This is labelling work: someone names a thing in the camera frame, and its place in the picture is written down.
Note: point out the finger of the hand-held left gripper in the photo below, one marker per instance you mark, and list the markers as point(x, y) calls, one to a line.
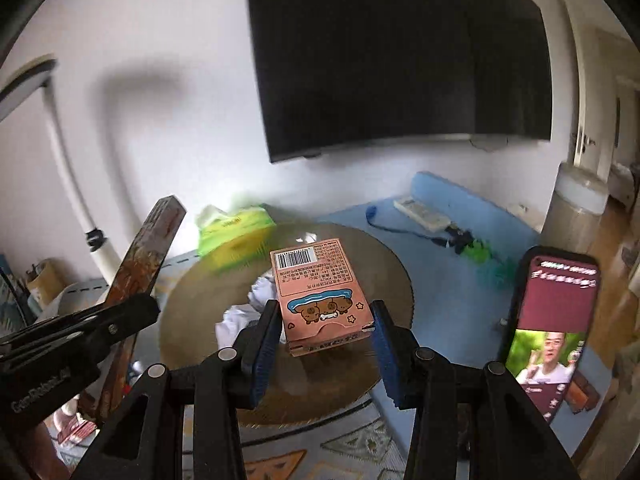
point(100, 327)

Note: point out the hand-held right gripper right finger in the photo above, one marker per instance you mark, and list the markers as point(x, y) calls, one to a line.
point(389, 360)

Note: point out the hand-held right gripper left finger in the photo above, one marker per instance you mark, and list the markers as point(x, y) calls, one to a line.
point(262, 355)

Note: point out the round woven basket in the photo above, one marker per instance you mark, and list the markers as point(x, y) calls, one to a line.
point(200, 310)

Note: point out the long brown snack box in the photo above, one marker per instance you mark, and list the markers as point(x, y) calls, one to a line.
point(145, 255)

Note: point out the pink cartoon print box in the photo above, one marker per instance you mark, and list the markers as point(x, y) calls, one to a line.
point(320, 290)

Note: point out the red snack packet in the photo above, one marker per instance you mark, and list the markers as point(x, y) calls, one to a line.
point(75, 430)

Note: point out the small cardboard box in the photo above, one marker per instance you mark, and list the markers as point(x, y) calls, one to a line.
point(47, 280)

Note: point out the patterned rug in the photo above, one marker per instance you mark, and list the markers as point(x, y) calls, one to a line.
point(350, 435)

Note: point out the blue mat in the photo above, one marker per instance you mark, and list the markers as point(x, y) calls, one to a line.
point(450, 290)

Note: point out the green tissue pack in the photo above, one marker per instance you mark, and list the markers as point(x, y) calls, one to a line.
point(230, 240)

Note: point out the green toy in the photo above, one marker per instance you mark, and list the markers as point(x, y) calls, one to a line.
point(475, 252)

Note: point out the white floor lamp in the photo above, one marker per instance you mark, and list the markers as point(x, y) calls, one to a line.
point(70, 175)

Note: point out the black smartphone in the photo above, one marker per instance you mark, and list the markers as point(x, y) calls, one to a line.
point(550, 300)

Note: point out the brown wooden object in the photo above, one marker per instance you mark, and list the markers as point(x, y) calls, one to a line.
point(582, 395)

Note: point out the beige cylindrical appliance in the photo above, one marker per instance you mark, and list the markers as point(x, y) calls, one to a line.
point(575, 210)

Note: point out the white door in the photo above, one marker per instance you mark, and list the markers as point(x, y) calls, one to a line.
point(595, 110)

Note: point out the black wall television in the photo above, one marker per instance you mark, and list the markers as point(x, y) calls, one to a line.
point(390, 60)

